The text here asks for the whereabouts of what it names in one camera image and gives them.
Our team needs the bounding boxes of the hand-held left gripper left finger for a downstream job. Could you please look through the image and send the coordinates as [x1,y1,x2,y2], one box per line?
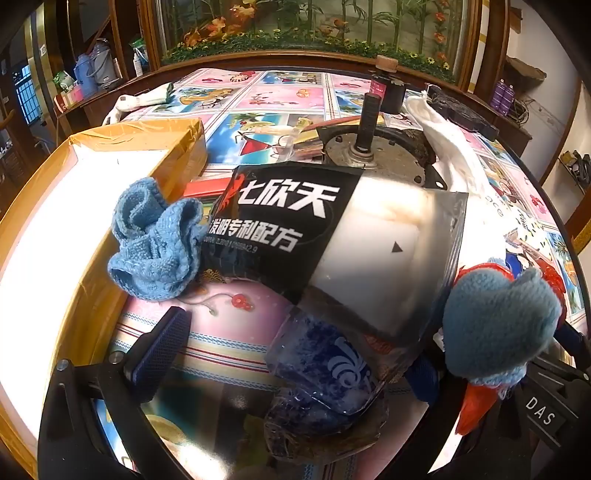
[39,305,194,480]

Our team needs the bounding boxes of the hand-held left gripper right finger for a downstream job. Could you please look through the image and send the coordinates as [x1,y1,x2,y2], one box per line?
[404,354,467,439]

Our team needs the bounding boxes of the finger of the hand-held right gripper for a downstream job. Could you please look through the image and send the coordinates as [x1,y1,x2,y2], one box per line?
[554,318,591,370]

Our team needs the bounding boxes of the blue white printed packet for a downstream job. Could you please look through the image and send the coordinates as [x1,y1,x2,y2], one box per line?
[264,309,393,464]

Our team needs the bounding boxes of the blue knitted sock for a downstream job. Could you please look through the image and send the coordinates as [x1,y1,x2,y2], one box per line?
[107,176,209,303]

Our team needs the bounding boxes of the black and clear plastic bag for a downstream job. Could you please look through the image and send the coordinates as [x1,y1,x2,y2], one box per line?
[201,161,469,342]

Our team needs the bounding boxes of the yellow taped cardboard box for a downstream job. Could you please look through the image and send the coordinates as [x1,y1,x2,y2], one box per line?
[0,117,208,476]

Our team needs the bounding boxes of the white fluffy cloth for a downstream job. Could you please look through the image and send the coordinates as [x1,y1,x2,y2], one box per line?
[404,90,495,197]

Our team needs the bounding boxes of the stack of coloured paper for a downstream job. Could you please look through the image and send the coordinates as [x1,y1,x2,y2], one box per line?
[182,127,326,201]

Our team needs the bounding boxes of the black electric motor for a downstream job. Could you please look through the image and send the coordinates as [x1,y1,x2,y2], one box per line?
[321,92,451,190]

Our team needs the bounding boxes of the white green cloth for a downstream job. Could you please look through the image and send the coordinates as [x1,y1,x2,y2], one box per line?
[102,83,175,125]

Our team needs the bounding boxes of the pink box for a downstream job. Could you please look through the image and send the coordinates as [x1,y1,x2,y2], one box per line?
[54,88,86,112]

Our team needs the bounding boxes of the printed plastic tablecloth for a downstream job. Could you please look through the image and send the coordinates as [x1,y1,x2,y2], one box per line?
[106,69,583,480]

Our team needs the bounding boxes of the blue thermos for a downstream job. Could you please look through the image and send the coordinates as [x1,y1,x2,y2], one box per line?
[74,54,98,100]

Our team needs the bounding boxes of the green packet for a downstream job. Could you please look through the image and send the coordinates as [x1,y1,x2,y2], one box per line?
[52,70,77,93]

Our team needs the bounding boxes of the barred window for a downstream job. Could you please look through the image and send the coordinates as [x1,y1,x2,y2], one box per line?
[11,65,40,123]

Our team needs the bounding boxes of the white spray bottle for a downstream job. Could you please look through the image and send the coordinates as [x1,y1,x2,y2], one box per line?
[130,39,147,78]

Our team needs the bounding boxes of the black jar with pink label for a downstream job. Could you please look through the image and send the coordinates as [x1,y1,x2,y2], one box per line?
[368,55,408,114]

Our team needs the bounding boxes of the glass panel with artificial plants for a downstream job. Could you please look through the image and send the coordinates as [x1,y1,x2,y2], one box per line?
[139,0,485,84]

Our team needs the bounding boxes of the tangled cables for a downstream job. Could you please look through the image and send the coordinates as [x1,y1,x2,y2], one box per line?
[510,95,536,125]

